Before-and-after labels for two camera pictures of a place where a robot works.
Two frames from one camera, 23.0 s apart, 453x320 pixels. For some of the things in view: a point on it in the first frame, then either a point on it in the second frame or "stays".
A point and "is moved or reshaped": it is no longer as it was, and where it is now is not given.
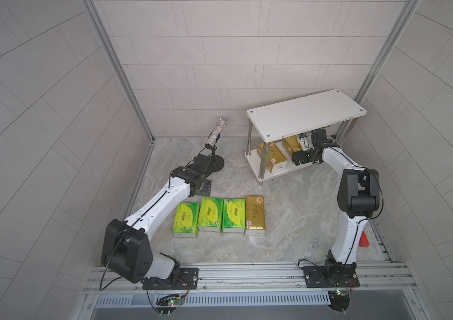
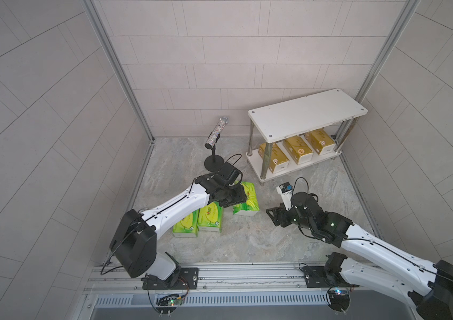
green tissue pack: [186, 220] stays
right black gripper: [303, 155] → [280, 210]
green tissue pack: [210, 215] stays
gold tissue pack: [276, 161] stays
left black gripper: [206, 187] → [240, 196]
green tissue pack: [234, 213] → [252, 205]
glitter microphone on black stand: [218, 162] stays
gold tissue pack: [255, 216] is moved or reshaped
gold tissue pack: [291, 145] stays
